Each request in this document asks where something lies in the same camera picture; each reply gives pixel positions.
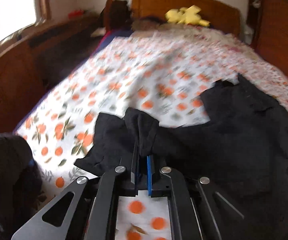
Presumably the black double-breasted coat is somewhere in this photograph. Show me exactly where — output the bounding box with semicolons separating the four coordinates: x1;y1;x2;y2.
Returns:
75;75;288;239

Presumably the folded black garment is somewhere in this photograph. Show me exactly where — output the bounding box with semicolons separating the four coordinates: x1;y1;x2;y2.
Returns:
0;133;42;239

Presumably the wooden desk cabinet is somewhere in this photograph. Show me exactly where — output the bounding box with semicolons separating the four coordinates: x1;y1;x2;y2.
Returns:
0;13;99;132

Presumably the red bowl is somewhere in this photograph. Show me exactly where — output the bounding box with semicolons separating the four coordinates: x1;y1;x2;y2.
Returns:
68;10;85;20

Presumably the dark wooden chair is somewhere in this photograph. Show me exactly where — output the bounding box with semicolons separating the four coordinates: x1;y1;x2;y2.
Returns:
101;0;132;33

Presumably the yellow plush toy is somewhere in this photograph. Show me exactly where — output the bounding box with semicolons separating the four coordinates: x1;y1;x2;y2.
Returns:
165;5;210;27

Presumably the wooden headboard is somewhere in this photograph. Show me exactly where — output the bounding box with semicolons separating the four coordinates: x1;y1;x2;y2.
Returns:
130;0;242;38

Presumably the wooden louvered wardrobe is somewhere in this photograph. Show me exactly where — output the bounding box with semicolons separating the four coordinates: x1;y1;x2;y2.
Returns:
248;0;288;88

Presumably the window with wooden frame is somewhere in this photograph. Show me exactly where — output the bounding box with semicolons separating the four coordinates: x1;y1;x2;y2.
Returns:
0;0;52;53

